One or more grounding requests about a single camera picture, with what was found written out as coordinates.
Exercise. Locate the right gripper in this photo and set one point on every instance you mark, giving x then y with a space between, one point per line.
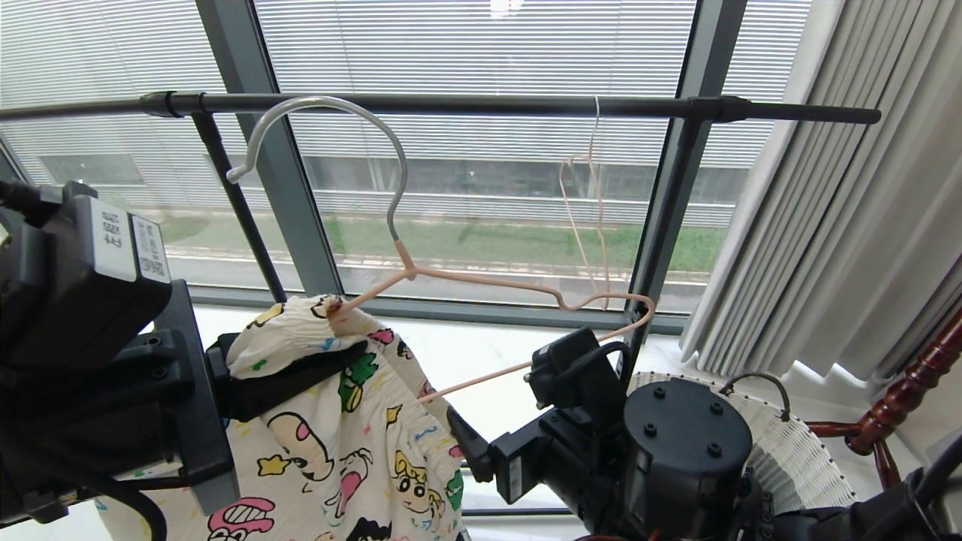
590 466

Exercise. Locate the white laundry basket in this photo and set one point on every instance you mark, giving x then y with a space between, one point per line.
797 451

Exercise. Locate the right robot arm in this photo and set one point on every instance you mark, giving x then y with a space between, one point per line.
684 451

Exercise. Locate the cream printed garment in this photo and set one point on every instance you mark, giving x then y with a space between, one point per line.
361 466

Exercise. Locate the brown wooden stand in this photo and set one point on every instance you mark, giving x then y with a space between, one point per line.
902 398

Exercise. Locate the black clothes rack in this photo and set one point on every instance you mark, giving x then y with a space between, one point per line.
451 105

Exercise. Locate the pink clothes hanger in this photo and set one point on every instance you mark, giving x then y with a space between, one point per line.
407 269
597 124

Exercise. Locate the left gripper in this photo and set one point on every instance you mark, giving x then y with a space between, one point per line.
113 421

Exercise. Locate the window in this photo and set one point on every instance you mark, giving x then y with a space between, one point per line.
488 45

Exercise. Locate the beige curtain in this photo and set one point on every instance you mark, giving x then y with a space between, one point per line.
864 188

